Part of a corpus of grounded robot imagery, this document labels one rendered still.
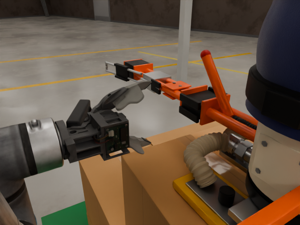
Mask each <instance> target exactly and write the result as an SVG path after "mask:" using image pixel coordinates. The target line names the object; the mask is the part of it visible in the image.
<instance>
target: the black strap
mask: <svg viewBox="0 0 300 225"><path fill-rule="evenodd" d="M245 91H246V97H247V99H248V100H249V102H250V103H251V104H252V105H253V106H254V107H255V108H257V109H258V110H259V111H261V114H262V115H264V116H266V117H268V118H271V119H273V120H275V121H278V122H280V123H282V124H284V125H287V126H289V127H291V128H294V129H300V92H297V91H294V90H291V89H288V88H286V87H283V86H280V85H278V84H275V83H273V82H270V81H269V80H267V79H265V78H263V77H262V76H261V75H260V73H259V72H258V70H257V67H256V64H254V65H253V66H252V67H251V68H250V69H249V73H248V78H247V83H246V90H245Z"/></svg>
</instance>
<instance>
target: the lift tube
mask: <svg viewBox="0 0 300 225"><path fill-rule="evenodd" d="M256 67H257V70H258V72H259V73H260V75H261V76H262V77H263V78H265V79H267V80H269V81H270V82H273V83H275V84H278V85H280V86H283V87H286V88H288V89H291V90H294V91H297V92H300V0H273V2H272V5H271V7H270V9H269V11H268V13H267V15H266V17H265V19H264V22H263V24H262V27H261V30H260V33H259V37H258V43H257V52H256ZM246 108H247V110H248V111H249V113H250V114H251V115H252V116H253V117H254V118H255V119H256V120H258V121H259V122H261V123H262V124H263V125H265V126H266V127H268V128H270V129H272V130H274V131H276V132H278V133H280V134H282V135H284V136H286V137H289V138H291V139H294V140H297V141H300V129H294V128H291V127H289V126H287V125H284V124H282V123H280V122H278V121H275V120H273V119H271V118H268V117H266V116H264V115H262V114H261V111H259V110H258V109H257V108H255V107H254V106H253V105H252V104H251V103H250V102H249V100H248V99H246Z"/></svg>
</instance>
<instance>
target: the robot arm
mask: <svg viewBox="0 0 300 225"><path fill-rule="evenodd" d="M151 83H152V82H151V81H150V80H147V81H141V82H137V83H133V84H131V85H128V86H126V87H121V88H119V89H117V90H115V91H112V92H110V93H108V94H107V95H106V96H104V97H103V98H102V100H101V101H100V102H99V104H98V105H96V106H95V107H93V109H92V108H91V104H90V100H79V102H78V103H77V105H76V107H75V108H74V110H73V111H72V113H71V115H70V116H69V118H68V119H67V121H66V125H65V122H64V121H63V120H59V121H55V122H54V120H53V119H52V118H51V117H48V118H44V119H40V120H37V119H32V120H31V121H29V122H26V123H21V124H16V125H11V126H6V127H2V128H0V225H38V224H37V219H36V217H35V215H34V213H33V209H32V205H31V202H30V199H29V195H28V191H27V187H26V184H25V180H24V178H27V177H30V176H33V175H36V174H40V173H43V172H46V171H50V170H53V169H56V168H59V167H62V166H63V165H64V160H66V159H68V161H69V163H74V162H77V161H80V160H83V159H86V158H90V157H93V156H96V155H100V156H101V157H102V159H103V160H104V161H106V160H109V159H112V158H115V157H118V156H122V155H125V154H128V153H130V151H129V150H128V149H127V148H132V149H133V150H135V151H136V152H138V153H139V154H144V151H143V149H142V147H144V146H147V145H150V144H151V142H150V141H148V140H146V139H144V138H142V137H141V138H137V137H135V136H130V135H129V120H128V119H127V118H126V116H125V115H124V114H123V113H118V112H113V111H112V109H114V108H116V110H117V111H120V110H122V109H124V108H125V107H126V106H127V105H129V104H137V103H139V102H141V101H142V100H143V99H144V94H143V93H142V90H144V89H146V88H147V87H148V86H149V85H150V84H151ZM120 150H121V151H122V153H120V154H116V155H114V156H110V155H109V154H110V153H113V152H117V151H120Z"/></svg>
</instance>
